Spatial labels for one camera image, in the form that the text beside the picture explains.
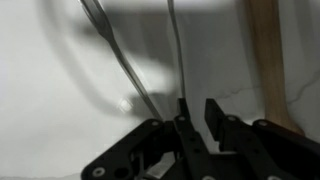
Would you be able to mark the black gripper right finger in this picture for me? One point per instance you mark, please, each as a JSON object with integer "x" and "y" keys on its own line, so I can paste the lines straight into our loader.
{"x": 214, "y": 117}

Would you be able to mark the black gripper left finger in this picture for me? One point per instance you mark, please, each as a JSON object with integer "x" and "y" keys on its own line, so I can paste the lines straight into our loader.
{"x": 183, "y": 110}

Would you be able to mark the long wooden stick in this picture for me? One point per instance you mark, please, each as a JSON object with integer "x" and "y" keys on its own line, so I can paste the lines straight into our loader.
{"x": 264, "y": 23}

